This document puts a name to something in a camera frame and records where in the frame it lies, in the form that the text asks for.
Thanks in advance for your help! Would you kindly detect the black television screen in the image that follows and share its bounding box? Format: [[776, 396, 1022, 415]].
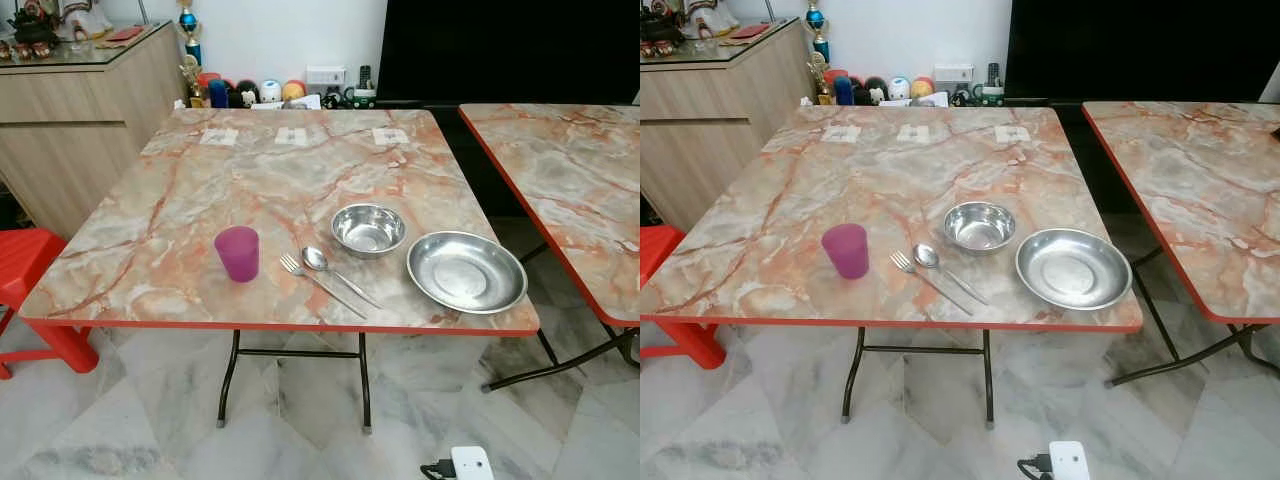
[[1004, 0, 1280, 104]]

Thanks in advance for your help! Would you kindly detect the steel fork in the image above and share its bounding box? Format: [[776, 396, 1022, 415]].
[[890, 251, 975, 317], [279, 253, 368, 321]]

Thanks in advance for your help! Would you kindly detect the steel spoon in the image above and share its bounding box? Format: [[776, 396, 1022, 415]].
[[302, 246, 383, 310], [913, 243, 991, 307]]

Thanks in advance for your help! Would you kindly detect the small steel bowl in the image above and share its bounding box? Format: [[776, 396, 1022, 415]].
[[943, 201, 1017, 253], [331, 204, 408, 259]]

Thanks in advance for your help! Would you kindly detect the marble pattern folding table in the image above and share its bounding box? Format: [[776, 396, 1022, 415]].
[[640, 104, 1144, 430], [1081, 100, 1280, 388], [18, 107, 541, 435], [458, 103, 641, 393]]

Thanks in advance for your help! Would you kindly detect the red plastic stool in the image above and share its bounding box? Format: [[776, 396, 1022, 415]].
[[0, 227, 100, 381], [640, 224, 728, 371]]

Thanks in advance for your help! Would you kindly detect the small gold trophy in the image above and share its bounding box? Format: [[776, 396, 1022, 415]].
[[809, 51, 837, 106], [179, 54, 207, 109]]

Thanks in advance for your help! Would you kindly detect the blue gold trophy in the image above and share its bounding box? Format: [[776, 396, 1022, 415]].
[[176, 0, 203, 67], [805, 0, 833, 63]]

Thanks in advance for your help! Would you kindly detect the wooden cabinet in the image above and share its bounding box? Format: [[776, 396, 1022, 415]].
[[640, 17, 816, 233], [0, 20, 188, 241]]

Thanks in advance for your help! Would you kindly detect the purple plastic cup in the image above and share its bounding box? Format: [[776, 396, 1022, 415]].
[[214, 226, 261, 283], [821, 223, 870, 280]]

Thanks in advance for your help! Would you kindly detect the white robot foot part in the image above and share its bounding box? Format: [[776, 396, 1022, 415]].
[[450, 446, 495, 480], [1048, 441, 1091, 480]]

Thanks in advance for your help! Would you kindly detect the large steel plate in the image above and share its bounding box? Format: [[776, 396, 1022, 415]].
[[406, 231, 529, 316], [1015, 228, 1134, 312]]

